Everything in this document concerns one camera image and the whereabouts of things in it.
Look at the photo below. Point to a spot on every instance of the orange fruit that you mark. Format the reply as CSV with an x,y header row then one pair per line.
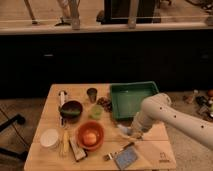
x,y
89,139

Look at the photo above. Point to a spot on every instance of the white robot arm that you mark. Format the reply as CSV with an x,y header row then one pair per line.
x,y
158,108

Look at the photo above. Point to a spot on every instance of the dark metal cup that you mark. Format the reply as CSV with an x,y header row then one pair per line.
x,y
92,94

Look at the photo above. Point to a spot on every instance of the dark cabinet counter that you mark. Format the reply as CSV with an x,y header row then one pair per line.
x,y
175,60

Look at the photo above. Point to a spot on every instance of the green plastic tray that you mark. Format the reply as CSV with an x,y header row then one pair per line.
x,y
127,97

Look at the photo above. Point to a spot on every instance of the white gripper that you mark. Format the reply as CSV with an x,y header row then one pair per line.
x,y
135,131

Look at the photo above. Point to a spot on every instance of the white lid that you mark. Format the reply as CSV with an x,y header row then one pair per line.
x,y
49,138

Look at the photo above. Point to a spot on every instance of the clutter on floor right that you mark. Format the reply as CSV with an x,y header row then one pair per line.
x,y
205,104

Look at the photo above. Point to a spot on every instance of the bunch of dark grapes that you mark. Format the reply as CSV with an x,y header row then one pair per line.
x,y
105,103

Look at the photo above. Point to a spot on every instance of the white marker tube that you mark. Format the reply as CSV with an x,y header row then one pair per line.
x,y
62,96

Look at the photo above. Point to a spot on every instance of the light green cup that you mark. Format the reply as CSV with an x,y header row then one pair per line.
x,y
95,112

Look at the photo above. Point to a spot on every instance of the orange bowl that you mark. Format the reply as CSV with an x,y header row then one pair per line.
x,y
90,126

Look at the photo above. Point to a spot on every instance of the brush with dark handle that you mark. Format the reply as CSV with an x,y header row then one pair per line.
x,y
112,155

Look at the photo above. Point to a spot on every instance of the wooden folding table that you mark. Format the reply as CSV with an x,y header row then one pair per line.
x,y
155,152

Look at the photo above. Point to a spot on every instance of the dark green bowl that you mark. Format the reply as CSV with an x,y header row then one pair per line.
x,y
71,109

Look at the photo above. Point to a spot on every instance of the black chair base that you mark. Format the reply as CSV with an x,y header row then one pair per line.
x,y
12,143

